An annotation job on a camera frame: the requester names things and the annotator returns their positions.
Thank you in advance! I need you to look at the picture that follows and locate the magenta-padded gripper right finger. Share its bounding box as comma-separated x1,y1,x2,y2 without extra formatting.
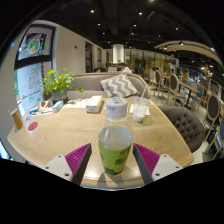
133,143,184,185

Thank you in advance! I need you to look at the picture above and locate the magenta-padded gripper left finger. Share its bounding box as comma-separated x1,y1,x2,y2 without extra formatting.
43,143,93,185

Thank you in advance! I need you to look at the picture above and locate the clear green-labelled drink bottle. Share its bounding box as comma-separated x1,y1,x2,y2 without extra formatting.
97,96,135,177

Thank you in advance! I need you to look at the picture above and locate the grey tufted chair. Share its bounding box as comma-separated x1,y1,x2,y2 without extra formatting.
159,105,206,154

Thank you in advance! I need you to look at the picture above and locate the flat round red coaster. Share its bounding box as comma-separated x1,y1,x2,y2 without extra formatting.
27,121,39,132

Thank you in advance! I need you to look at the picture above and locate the white paper napkin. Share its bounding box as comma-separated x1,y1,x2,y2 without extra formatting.
129,103,151,117

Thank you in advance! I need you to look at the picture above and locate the clear plastic cup with straw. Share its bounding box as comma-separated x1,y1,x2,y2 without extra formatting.
131,87,151,123

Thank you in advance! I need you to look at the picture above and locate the small light blue box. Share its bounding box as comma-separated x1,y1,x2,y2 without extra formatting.
52,99,65,113

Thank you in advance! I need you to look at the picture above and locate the brown paper cup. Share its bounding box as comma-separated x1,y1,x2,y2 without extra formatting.
9,107,24,130

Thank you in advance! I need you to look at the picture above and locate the printed white leaflet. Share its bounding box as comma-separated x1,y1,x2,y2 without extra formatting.
63,98,91,109

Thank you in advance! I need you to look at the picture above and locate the white rectangular box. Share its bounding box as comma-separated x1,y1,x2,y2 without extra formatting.
85,95,104,114

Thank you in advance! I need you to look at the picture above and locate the group of dining chairs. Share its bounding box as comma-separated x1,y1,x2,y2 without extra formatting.
148,68,224,158

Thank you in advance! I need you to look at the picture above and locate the green potted plant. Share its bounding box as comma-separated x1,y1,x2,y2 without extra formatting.
40,68,84,101

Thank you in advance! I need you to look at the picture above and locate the grey curved sofa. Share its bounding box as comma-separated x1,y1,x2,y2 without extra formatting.
64,72,152,100

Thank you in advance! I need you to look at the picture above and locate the person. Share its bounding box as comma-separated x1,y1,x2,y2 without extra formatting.
181,70,189,84
118,62,133,75

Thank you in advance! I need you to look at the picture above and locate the window with festive decals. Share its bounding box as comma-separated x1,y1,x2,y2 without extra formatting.
13,24,58,116

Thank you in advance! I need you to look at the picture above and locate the grey chevron pillow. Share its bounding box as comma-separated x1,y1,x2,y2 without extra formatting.
99,74,139,98

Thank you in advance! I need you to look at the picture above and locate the group of ceiling lights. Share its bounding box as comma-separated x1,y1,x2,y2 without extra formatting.
89,0,218,53

